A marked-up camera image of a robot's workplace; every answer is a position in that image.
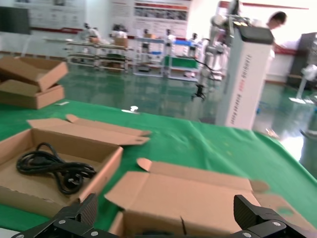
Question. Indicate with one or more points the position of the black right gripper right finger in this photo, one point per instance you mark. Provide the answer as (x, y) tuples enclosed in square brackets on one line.
[(262, 223)]

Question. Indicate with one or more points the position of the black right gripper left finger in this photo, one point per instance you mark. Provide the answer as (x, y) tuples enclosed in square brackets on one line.
[(74, 223)]

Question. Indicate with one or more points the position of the grey cobot arm with gripper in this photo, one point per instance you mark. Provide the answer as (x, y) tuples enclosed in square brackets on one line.
[(213, 49)]

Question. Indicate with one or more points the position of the cardboard box with round hole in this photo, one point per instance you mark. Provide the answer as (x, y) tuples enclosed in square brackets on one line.
[(29, 178), (178, 198)]

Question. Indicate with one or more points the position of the open stacked cardboard box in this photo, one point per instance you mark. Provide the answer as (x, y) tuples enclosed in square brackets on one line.
[(37, 99), (49, 77)]

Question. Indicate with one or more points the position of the green tablecloth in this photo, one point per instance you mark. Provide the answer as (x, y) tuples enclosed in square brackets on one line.
[(198, 143)]

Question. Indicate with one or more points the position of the white label strip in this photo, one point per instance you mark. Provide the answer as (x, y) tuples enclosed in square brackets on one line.
[(62, 103)]

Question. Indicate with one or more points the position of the white wheeled robot column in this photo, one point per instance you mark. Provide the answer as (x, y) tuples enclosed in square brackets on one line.
[(242, 81)]

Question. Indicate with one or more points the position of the white standing fan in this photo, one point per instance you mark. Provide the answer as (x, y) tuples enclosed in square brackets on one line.
[(305, 74)]

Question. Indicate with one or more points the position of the metal pipe rack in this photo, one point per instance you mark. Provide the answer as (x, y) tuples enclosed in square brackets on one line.
[(99, 57)]

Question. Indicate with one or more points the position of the black equipment cabinet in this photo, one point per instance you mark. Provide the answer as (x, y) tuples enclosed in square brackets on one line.
[(307, 57)]

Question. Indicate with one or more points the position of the shelf with green panel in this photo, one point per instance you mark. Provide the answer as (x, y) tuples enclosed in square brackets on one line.
[(183, 63)]

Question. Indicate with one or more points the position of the blue and white shelf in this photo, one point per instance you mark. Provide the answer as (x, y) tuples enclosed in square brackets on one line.
[(148, 57)]

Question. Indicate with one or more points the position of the white black-headed humanoid robot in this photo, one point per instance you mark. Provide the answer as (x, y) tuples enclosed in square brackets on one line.
[(119, 29), (194, 44), (169, 37), (90, 32)]

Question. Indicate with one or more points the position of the person in white shirt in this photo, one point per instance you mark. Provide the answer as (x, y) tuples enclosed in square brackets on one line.
[(278, 22)]

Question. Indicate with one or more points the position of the wall poster with red strip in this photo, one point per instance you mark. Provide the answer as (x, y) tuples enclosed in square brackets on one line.
[(57, 15)]

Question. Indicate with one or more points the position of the wall poster with photo row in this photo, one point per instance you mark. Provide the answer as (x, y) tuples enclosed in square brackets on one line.
[(161, 15)]

